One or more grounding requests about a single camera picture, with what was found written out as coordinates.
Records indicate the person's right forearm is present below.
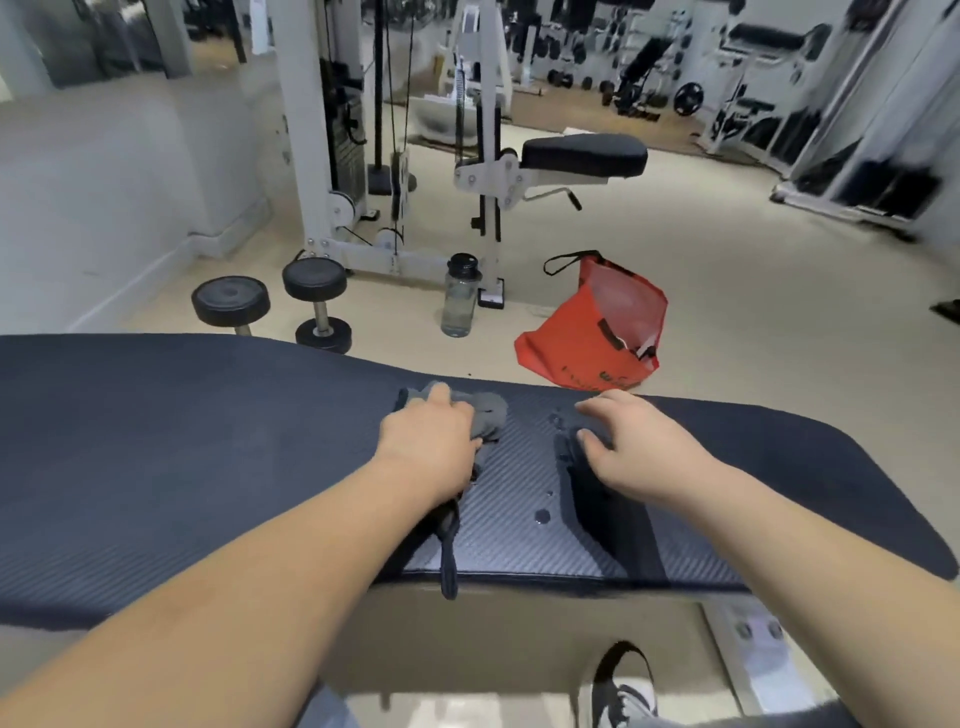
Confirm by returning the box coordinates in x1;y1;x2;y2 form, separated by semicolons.
682;461;960;728

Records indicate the person's left hand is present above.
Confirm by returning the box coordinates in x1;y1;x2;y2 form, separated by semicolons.
371;382;485;505

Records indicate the black white sneaker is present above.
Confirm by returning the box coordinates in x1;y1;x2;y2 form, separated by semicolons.
588;641;660;728

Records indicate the black machine seat pad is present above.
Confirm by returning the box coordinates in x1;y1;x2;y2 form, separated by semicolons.
520;133;649;181

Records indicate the white plate storage rack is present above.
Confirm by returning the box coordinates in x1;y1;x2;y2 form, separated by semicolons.
772;0;946;238

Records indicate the black round dumbbell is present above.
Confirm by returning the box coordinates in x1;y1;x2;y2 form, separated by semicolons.
281;257;354;355
190;275;272;337

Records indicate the wall mirror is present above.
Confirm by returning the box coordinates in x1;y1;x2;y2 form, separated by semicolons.
0;0;256;88

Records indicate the black round machine base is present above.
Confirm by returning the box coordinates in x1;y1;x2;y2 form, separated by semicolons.
365;164;418;196

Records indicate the person's left forearm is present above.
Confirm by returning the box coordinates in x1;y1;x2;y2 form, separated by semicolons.
0;449;451;728

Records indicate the clear plastic bag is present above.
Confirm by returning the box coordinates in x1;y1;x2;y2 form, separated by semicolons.
584;262;665;361

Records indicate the white machine with black pads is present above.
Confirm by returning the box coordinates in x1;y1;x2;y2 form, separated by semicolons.
693;22;834;163

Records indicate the red shopping bag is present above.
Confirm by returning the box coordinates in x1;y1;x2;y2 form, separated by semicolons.
513;249;670;393

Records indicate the grey microfibre cloth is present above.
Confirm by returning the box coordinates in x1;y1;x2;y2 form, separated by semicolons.
397;380;510;601

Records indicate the white box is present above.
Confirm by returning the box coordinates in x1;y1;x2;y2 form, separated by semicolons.
414;93;481;148

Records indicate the dark blue padded bench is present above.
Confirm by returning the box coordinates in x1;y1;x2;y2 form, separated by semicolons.
0;333;960;718

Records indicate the clear water bottle black lid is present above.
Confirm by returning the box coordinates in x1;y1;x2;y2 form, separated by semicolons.
440;252;484;339

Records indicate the white cable machine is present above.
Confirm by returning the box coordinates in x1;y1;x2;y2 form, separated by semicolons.
269;0;650;313

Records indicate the person's right hand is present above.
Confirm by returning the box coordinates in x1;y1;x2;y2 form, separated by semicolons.
573;388;727;517

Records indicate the person's grey trouser leg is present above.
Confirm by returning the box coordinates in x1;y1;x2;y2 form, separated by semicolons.
644;701;864;728
298;683;363;728

